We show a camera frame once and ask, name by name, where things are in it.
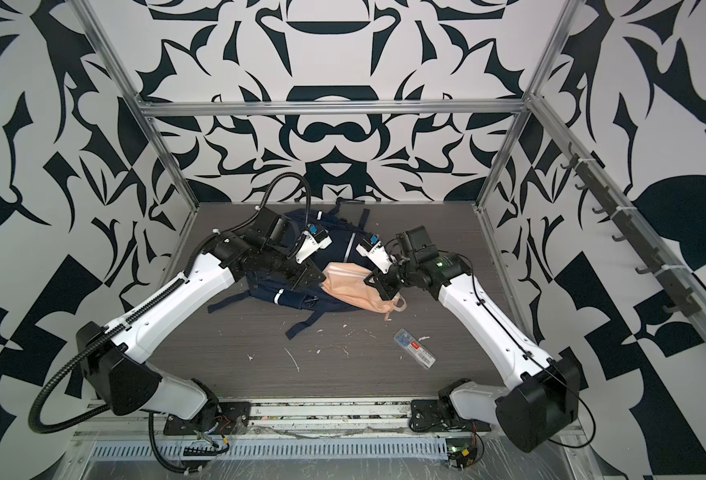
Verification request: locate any pink fabric pencil pouch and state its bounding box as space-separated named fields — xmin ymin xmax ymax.
xmin=321 ymin=262 xmax=407 ymax=320

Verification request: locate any navy blue student backpack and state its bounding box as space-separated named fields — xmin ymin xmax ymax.
xmin=207 ymin=199 xmax=371 ymax=340

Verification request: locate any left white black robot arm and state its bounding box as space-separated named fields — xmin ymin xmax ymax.
xmin=81 ymin=209 xmax=332 ymax=420

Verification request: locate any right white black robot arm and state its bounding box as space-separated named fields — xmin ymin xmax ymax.
xmin=356 ymin=227 xmax=582 ymax=452

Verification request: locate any clear plastic eraser case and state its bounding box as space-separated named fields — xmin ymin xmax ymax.
xmin=394 ymin=329 xmax=436 ymax=369

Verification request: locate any green circuit board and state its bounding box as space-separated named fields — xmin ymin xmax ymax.
xmin=447 ymin=436 xmax=485 ymax=471

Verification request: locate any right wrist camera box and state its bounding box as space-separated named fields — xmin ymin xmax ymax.
xmin=356 ymin=234 xmax=393 ymax=274

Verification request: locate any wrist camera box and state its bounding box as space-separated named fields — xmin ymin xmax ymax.
xmin=295 ymin=224 xmax=332 ymax=264
xmin=356 ymin=234 xmax=393 ymax=274

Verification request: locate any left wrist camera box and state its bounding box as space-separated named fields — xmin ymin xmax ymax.
xmin=295 ymin=224 xmax=332 ymax=264

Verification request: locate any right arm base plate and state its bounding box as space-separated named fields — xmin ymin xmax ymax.
xmin=409 ymin=399 xmax=492 ymax=433

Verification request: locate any aluminium front rail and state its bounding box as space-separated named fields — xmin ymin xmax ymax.
xmin=70 ymin=393 xmax=585 ymax=443

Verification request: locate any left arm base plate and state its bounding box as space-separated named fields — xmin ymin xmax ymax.
xmin=163 ymin=401 xmax=252 ymax=436

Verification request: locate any black corrugated cable hose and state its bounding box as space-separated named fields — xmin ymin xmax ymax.
xmin=27 ymin=172 xmax=313 ymax=475

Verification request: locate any white slotted cable duct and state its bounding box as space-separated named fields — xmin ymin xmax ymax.
xmin=88 ymin=437 xmax=450 ymax=462

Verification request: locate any wall hook rack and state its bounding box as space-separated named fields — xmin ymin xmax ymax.
xmin=564 ymin=147 xmax=702 ymax=317

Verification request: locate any aluminium cage frame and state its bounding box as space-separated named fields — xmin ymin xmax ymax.
xmin=64 ymin=0 xmax=706 ymax=385

